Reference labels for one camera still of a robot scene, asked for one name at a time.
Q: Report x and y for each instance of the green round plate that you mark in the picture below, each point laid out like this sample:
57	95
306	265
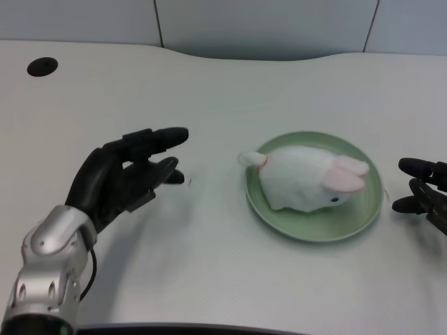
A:
316	227

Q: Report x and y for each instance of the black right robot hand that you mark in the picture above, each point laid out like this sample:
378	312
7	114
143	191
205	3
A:
424	195

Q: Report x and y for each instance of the white plush rabbit doll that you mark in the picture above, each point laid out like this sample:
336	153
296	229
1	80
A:
307	178

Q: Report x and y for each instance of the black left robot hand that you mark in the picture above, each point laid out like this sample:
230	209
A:
118	178

